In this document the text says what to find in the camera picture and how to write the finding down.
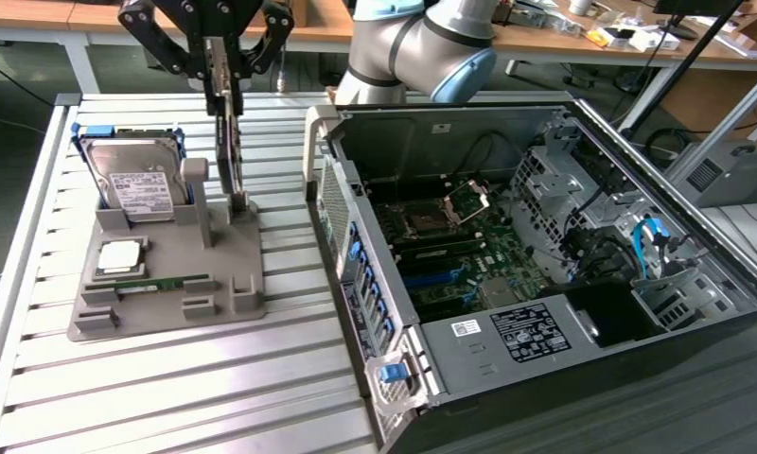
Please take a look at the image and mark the silver chipset heat sink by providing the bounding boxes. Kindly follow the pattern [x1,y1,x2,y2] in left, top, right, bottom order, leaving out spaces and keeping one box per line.
[479,278,524,307]

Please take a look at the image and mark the silver CPU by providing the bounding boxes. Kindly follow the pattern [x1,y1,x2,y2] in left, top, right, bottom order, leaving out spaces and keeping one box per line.
[96,239,148,276]

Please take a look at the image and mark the orange white box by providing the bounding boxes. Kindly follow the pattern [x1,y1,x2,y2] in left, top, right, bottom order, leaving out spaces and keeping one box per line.
[587,26,639,48]

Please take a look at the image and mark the blue case latch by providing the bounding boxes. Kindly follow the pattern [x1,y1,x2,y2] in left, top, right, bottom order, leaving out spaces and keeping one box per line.
[377,362,411,385]

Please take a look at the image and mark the black wire bundle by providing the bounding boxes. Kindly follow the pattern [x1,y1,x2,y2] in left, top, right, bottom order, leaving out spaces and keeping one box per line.
[557,221,639,286]

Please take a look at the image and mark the green motherboard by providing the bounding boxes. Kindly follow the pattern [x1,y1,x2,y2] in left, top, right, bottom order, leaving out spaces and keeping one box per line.
[368,178,557,319]

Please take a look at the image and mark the CPU socket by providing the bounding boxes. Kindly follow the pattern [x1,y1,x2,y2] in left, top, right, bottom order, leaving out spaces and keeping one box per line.
[401,201,463,236]

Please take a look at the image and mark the RAM stick with black chips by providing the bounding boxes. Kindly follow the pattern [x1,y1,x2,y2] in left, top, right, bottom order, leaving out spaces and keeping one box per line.
[395,244,488,267]

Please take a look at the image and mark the wooden desk grey legs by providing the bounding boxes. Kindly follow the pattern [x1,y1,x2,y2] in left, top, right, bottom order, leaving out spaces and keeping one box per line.
[497,0,757,138]
[0,0,355,94]

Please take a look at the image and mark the metal socket cover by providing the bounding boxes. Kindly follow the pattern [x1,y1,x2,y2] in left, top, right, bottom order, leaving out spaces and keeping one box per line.
[444,178,492,224]

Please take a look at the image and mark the graphics card with silver bracket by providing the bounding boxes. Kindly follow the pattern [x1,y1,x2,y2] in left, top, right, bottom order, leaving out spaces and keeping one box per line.
[205,36,248,196]

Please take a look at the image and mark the grey parts rack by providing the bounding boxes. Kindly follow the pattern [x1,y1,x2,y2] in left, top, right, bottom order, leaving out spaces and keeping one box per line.
[67,157,271,342]

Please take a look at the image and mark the metal slat table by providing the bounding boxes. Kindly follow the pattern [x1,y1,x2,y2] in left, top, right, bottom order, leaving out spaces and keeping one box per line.
[0,91,580,454]

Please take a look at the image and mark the black looped wire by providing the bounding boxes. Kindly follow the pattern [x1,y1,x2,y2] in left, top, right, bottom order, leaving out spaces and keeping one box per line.
[461,131,527,183]

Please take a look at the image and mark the open grey PC case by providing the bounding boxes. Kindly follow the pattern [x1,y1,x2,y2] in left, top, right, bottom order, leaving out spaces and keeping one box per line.
[303,92,757,454]

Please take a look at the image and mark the aluminium frame profile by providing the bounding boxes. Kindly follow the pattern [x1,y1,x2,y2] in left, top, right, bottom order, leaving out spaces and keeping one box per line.
[661,79,757,181]

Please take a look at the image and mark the black stand pole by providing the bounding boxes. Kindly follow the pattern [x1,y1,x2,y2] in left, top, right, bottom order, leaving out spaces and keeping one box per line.
[616,0,752,138]

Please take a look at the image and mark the grey equipment box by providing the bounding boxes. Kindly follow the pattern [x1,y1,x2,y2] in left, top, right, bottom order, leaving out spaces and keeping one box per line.
[684,141,757,209]

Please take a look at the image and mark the black monitor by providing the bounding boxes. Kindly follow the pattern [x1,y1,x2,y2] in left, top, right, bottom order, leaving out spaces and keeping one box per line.
[652,0,745,42]

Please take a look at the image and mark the small white box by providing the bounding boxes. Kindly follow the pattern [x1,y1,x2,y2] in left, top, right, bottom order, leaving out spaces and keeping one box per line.
[629,31,681,53]

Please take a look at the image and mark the hard disk with blue carrier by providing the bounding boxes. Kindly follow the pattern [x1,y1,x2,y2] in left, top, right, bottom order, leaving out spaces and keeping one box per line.
[71,121,195,224]

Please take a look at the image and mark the blue disk wire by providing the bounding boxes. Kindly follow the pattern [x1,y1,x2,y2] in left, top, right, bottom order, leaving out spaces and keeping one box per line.
[628,213,672,281]

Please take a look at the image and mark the green RAM stick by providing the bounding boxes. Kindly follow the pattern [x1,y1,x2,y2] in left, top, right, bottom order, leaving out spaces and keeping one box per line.
[85,275,209,293]

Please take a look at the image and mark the grey metal disk bay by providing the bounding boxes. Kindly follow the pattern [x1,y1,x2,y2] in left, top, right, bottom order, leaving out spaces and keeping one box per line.
[509,117,649,256]

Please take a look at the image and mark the silver metal device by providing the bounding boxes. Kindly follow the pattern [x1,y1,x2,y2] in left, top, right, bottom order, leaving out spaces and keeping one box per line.
[508,0,567,29]

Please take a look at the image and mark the grey power supply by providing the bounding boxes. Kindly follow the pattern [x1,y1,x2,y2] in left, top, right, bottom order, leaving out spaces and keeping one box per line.
[419,296,601,409]

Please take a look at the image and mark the coiled black cable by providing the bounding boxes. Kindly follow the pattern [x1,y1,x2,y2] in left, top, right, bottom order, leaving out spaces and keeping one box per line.
[643,127,693,160]

